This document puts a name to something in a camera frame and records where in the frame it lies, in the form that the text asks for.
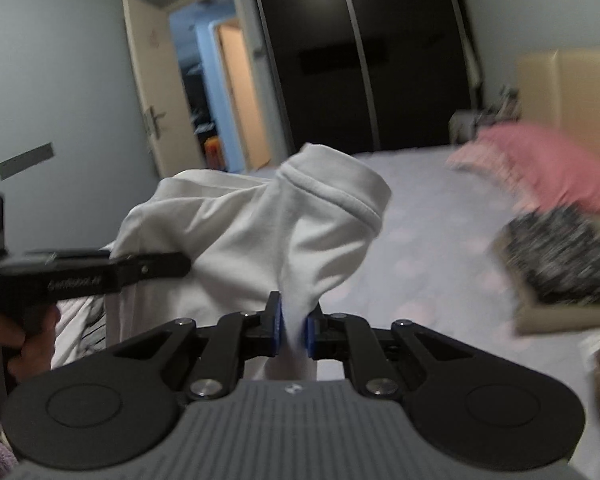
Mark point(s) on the dark sliding wardrobe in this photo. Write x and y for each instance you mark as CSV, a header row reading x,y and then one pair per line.
x,y
370,60

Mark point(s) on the pink pillow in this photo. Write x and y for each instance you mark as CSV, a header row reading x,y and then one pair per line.
x,y
555,170

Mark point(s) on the folded beige garment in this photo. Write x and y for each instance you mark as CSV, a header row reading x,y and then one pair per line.
x,y
560,317

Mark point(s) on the bed with pink-dotted sheet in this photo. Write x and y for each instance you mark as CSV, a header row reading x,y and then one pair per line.
x,y
430,260

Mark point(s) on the white sweatshirt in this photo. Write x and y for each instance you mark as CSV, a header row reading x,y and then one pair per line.
x,y
260,230

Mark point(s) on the person's left hand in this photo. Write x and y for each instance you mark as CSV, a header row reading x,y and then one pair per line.
x,y
37,352

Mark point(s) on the folded black-white patterned garment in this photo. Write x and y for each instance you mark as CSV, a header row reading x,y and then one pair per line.
x,y
555,255

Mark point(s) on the cream bedroom door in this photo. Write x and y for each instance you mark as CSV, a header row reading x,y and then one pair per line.
x,y
152,70

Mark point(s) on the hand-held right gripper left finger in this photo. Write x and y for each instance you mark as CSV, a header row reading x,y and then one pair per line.
x,y
277,325

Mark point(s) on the orange chair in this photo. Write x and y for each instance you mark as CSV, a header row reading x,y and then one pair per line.
x,y
214,154

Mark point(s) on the grey wall plate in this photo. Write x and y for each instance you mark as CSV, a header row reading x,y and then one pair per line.
x,y
25,161

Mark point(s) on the grey black-striped garment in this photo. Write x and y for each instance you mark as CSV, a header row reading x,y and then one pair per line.
x,y
80,330

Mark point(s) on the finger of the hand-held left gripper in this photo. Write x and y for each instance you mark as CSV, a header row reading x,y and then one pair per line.
x,y
155,266

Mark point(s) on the beige padded headboard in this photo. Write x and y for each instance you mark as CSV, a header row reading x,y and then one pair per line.
x,y
570,90

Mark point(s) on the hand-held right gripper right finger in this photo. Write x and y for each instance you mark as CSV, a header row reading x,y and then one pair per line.
x,y
310,332

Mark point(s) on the pink checkered cloth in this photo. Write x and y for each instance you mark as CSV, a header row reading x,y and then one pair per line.
x,y
480,175

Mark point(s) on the hallway door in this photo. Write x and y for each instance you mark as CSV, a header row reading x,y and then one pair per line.
x,y
242,95

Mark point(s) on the white nightstand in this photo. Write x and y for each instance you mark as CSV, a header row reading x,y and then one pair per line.
x,y
467,127

